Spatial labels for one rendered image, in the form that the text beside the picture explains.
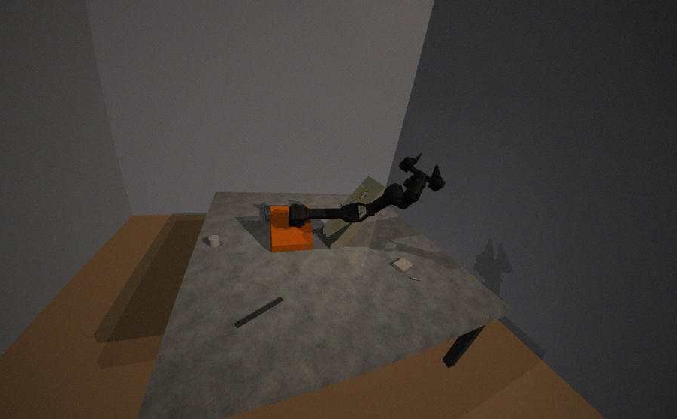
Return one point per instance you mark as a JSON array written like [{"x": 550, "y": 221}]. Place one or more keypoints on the black flat bar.
[{"x": 258, "y": 312}]

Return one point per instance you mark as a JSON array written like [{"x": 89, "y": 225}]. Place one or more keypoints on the beige cylinder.
[{"x": 214, "y": 241}]

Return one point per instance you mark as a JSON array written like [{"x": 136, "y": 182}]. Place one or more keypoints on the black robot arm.
[{"x": 393, "y": 195}]

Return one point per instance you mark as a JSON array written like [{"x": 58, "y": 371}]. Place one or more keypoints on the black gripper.
[{"x": 436, "y": 182}]

